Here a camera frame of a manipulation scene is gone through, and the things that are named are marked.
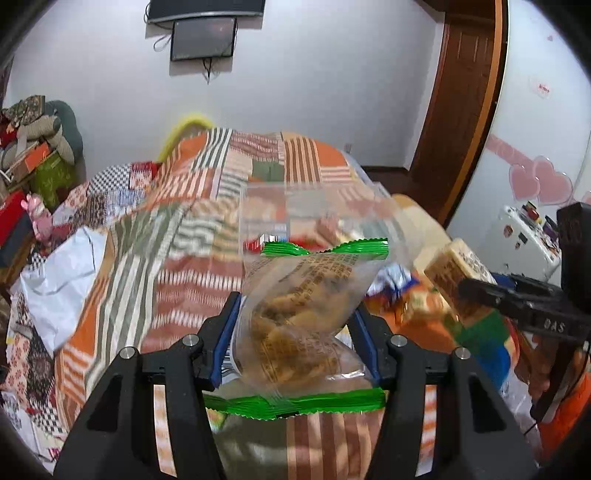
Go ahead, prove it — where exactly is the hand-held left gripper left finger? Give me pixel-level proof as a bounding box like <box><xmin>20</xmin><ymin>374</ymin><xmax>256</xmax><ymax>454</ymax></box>
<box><xmin>53</xmin><ymin>292</ymin><xmax>243</xmax><ymax>480</ymax></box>

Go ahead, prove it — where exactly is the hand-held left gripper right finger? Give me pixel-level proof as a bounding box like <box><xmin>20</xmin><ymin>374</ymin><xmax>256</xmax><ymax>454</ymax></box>
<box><xmin>350</xmin><ymin>305</ymin><xmax>539</xmax><ymax>480</ymax></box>

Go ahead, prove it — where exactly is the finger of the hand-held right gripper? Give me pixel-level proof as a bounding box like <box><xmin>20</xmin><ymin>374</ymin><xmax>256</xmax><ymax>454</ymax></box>
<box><xmin>457</xmin><ymin>277</ymin><xmax>591</xmax><ymax>343</ymax></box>
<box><xmin>494</xmin><ymin>273</ymin><xmax>566</xmax><ymax>301</ymax></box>

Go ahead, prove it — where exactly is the green edged clear snack packet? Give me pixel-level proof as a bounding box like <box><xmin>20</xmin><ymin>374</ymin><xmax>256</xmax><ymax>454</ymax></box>
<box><xmin>203</xmin><ymin>237</ymin><xmax>391</xmax><ymax>421</ymax></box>

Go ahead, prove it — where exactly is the beige snack packet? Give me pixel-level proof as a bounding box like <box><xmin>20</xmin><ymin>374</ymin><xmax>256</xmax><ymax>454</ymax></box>
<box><xmin>424</xmin><ymin>237</ymin><xmax>498</xmax><ymax>324</ymax></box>

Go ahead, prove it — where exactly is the clear plastic bag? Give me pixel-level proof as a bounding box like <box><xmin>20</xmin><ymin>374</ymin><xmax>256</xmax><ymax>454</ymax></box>
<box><xmin>238</xmin><ymin>180</ymin><xmax>416</xmax><ymax>280</ymax></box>

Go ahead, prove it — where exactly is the white box with stickers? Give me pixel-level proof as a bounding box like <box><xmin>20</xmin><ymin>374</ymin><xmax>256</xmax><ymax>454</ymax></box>
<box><xmin>496</xmin><ymin>204</ymin><xmax>562</xmax><ymax>283</ymax></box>

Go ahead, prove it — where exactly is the pink heart sticker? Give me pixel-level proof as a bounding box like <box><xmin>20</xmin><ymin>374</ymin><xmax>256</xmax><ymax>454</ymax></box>
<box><xmin>508</xmin><ymin>162</ymin><xmax>542</xmax><ymax>200</ymax></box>
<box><xmin>533</xmin><ymin>156</ymin><xmax>574</xmax><ymax>207</ymax></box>

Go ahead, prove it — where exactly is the blue white snack packet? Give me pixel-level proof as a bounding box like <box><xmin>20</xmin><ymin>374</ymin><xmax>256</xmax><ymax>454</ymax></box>
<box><xmin>368</xmin><ymin>265</ymin><xmax>416</xmax><ymax>297</ymax></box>

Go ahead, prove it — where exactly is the orange snack packet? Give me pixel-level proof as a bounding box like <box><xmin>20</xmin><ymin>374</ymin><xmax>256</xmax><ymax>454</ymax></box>
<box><xmin>399</xmin><ymin>287</ymin><xmax>457</xmax><ymax>325</ymax></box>

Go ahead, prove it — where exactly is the patchwork blanket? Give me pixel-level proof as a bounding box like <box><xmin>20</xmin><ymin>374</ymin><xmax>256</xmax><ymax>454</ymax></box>
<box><xmin>0</xmin><ymin>127</ymin><xmax>462</xmax><ymax>480</ymax></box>

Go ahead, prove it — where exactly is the white plastic bag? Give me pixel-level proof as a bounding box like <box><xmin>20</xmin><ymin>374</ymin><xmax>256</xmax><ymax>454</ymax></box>
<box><xmin>21</xmin><ymin>228</ymin><xmax>110</xmax><ymax>354</ymax></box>

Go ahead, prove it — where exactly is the wooden door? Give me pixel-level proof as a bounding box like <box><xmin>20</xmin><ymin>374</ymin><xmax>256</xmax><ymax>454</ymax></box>
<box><xmin>409</xmin><ymin>0</ymin><xmax>509</xmax><ymax>228</ymax></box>

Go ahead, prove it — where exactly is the pink toy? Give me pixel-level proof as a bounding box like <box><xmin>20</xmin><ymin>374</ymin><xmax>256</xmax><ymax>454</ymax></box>
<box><xmin>25</xmin><ymin>194</ymin><xmax>54</xmax><ymax>243</ymax></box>

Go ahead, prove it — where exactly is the green box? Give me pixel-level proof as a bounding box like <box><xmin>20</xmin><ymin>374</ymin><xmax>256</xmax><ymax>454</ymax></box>
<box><xmin>30</xmin><ymin>152</ymin><xmax>77</xmax><ymax>209</ymax></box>

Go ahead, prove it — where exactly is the red box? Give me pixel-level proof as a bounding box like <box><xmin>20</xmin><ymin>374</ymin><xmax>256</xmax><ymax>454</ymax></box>
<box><xmin>0</xmin><ymin>189</ymin><xmax>31</xmax><ymax>260</ymax></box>

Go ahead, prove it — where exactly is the pile of clothes and pillows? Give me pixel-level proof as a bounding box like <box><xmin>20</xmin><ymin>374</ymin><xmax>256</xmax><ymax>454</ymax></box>
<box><xmin>18</xmin><ymin>99</ymin><xmax>85</xmax><ymax>165</ymax></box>

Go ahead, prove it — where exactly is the orange box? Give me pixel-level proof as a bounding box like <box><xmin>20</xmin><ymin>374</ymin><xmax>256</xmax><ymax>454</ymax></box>
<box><xmin>9</xmin><ymin>141</ymin><xmax>51</xmax><ymax>182</ymax></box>

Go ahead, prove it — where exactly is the patterned cushion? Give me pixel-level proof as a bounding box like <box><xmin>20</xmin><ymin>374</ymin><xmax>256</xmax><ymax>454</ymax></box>
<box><xmin>2</xmin><ymin>95</ymin><xmax>47</xmax><ymax>128</ymax></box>

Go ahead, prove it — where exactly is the wall screen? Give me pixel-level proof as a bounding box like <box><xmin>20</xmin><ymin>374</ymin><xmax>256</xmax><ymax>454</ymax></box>
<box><xmin>170</xmin><ymin>17</ymin><xmax>238</xmax><ymax>63</ymax></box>

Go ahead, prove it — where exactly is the black wall device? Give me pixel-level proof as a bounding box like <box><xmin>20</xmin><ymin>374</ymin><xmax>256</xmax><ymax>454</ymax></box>
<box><xmin>147</xmin><ymin>0</ymin><xmax>267</xmax><ymax>24</ymax></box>

